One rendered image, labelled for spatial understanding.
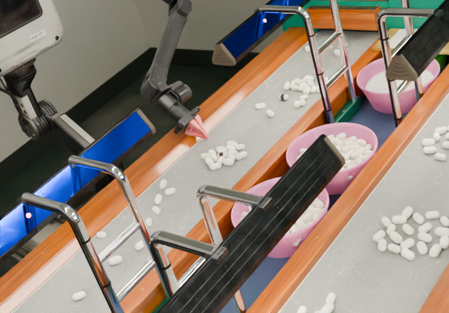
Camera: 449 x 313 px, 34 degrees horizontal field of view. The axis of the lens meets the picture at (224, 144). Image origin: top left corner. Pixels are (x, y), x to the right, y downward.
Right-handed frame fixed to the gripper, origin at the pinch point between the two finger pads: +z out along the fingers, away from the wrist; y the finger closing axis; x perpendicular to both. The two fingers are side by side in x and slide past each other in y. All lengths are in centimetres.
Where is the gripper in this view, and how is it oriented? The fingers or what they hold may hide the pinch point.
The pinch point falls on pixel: (206, 136)
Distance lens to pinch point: 241.2
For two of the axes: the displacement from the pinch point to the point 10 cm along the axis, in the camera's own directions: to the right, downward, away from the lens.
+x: -2.9, 5.6, 7.7
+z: 7.5, 6.4, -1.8
